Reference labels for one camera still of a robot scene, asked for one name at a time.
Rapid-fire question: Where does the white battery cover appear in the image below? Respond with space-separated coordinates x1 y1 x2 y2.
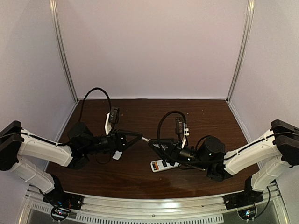
112 151 122 160

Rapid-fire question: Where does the white remote control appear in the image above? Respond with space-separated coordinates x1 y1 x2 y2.
150 160 179 173

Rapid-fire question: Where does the orange black battery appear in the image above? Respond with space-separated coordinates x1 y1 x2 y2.
152 162 159 171

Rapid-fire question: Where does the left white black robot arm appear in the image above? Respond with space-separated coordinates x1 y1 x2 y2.
0 121 142 203

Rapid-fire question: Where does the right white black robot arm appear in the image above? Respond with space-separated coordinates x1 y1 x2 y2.
148 119 299 200

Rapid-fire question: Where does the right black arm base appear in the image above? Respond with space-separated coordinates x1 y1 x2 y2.
223 190 263 221

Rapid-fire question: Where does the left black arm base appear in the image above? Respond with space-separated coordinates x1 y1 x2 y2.
41 192 84 223

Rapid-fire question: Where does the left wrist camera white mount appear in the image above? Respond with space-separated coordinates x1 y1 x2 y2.
104 106 120 135

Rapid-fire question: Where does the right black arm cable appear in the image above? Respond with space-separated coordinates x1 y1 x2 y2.
157 111 299 168

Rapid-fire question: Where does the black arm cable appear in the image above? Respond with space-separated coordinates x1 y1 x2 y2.
157 111 299 168
0 87 112 145

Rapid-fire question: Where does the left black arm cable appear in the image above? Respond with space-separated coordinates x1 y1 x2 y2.
0 87 112 145

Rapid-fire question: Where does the front aluminium rail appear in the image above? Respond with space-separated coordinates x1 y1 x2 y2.
17 183 290 224

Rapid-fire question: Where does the left aluminium frame post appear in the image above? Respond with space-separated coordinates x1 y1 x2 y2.
49 0 78 103

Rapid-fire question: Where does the aluminium frame post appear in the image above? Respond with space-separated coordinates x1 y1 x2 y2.
49 0 78 103
226 0 255 104

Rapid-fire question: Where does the right aluminium frame post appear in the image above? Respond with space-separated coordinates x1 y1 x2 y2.
226 0 255 104

